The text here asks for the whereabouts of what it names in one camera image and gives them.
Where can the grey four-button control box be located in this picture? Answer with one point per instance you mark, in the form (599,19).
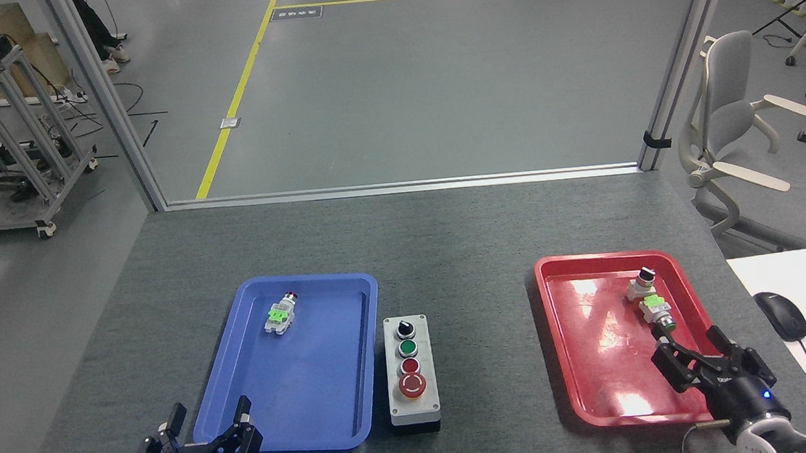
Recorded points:
(410,368)

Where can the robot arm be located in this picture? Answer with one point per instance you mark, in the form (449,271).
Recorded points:
(765,443)

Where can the black computer mouse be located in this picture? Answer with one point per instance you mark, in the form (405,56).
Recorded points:
(781,315)

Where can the red plastic tray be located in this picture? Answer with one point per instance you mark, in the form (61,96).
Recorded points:
(604,355)

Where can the blue plastic tray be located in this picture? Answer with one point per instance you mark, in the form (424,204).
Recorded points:
(291,367)

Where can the grey office chair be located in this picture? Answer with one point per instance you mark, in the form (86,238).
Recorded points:
(729,117)

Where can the metal floor socket plate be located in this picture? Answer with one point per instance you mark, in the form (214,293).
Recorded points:
(230,122)

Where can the wooden crate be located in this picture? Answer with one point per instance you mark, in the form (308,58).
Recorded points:
(30,51)

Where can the person's legs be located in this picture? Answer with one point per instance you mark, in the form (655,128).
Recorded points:
(93,24)

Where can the dark floor label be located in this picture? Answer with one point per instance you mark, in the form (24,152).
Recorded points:
(296,13)

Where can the green-headed push button switch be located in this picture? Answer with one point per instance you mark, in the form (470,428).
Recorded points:
(656,311)

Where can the black-knob selector switch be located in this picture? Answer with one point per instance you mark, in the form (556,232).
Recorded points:
(641,284)

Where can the red-headed push button switch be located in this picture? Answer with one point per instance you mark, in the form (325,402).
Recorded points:
(279,316)

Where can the black post clip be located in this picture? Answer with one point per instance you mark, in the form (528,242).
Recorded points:
(657,140)

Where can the silver frame post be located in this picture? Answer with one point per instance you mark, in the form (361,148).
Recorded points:
(683,56)
(108,106)

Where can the aluminium frame cart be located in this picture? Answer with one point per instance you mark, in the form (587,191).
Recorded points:
(39,152)

